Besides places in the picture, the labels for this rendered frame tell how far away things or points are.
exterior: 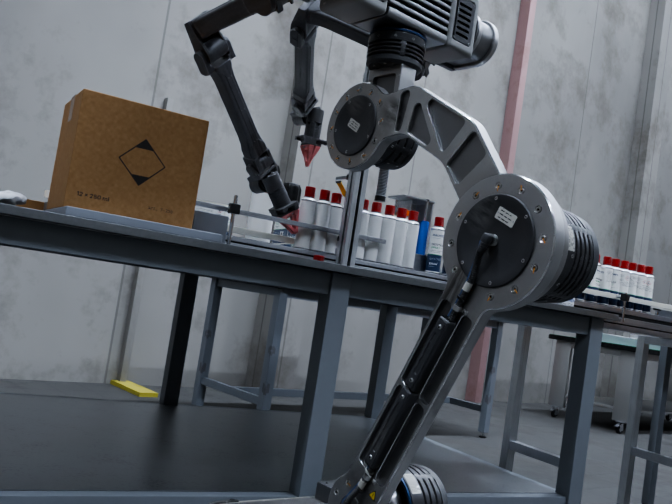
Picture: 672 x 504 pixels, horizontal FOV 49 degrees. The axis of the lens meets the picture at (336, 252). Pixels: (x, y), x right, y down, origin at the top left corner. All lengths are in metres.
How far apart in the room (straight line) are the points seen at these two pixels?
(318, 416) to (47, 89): 3.22
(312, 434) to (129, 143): 0.86
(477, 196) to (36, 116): 3.65
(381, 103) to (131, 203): 0.62
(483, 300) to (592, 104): 7.38
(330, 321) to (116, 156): 0.68
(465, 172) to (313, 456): 0.91
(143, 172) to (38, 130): 2.94
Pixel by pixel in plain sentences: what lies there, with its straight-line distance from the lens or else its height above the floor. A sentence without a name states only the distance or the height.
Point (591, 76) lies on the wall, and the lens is 8.66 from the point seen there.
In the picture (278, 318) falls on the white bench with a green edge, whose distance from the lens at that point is 3.73.
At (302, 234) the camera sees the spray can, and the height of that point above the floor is 0.93.
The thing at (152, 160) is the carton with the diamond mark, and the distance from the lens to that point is 1.81.
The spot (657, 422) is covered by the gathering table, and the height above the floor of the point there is 0.40.
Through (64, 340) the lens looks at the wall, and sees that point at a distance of 4.81.
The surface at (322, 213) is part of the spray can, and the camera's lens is 2.41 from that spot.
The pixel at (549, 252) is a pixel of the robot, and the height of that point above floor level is 0.87.
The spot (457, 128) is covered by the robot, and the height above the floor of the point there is 1.10.
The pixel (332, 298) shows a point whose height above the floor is 0.74.
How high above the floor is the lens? 0.74
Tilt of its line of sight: 4 degrees up
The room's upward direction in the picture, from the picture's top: 9 degrees clockwise
